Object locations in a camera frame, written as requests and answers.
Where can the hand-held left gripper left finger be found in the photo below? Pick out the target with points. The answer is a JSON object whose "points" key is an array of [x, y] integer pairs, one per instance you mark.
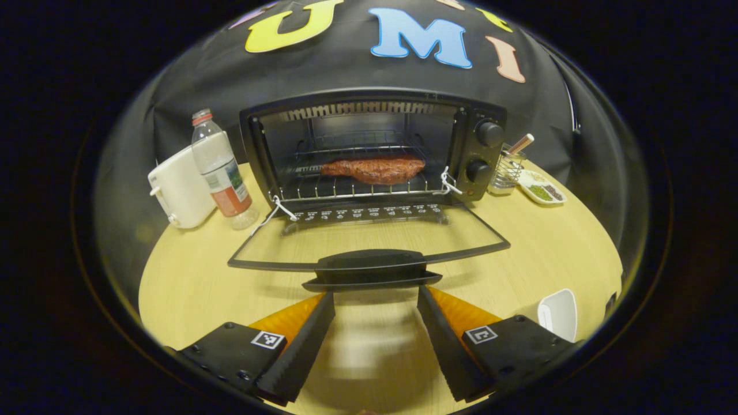
{"points": [[300, 351]]}

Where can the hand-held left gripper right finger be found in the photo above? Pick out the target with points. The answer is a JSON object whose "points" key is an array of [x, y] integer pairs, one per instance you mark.
{"points": [[450, 351]]}

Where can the black electric oven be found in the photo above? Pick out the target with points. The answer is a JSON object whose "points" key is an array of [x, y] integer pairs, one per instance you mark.
{"points": [[369, 262]]}

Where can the brown steak piece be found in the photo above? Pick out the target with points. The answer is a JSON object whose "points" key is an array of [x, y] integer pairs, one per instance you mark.
{"points": [[375, 169]]}

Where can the white plate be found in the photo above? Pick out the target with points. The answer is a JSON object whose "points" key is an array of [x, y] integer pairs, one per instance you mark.
{"points": [[558, 314]]}

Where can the green beans pile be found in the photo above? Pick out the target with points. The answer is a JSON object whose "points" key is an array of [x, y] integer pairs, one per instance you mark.
{"points": [[540, 192]]}

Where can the white divided dish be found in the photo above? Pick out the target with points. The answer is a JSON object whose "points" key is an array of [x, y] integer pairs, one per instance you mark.
{"points": [[522, 180]]}

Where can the clear ribbed glass cup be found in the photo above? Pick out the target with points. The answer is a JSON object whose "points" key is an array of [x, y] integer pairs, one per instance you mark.
{"points": [[506, 173]]}

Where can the dark red beans pile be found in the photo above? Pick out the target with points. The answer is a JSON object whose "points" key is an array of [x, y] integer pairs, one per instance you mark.
{"points": [[554, 192]]}

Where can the yellow beans pile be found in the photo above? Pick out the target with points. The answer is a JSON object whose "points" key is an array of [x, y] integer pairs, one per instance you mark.
{"points": [[536, 177]]}

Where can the clear plastic water bottle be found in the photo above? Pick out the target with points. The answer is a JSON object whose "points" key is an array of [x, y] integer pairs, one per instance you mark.
{"points": [[222, 173]]}

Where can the white toaster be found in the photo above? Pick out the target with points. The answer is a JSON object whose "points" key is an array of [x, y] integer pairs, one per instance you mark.
{"points": [[179, 190]]}

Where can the brown stick with white tip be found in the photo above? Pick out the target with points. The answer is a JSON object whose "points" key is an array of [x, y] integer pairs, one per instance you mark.
{"points": [[522, 143]]}

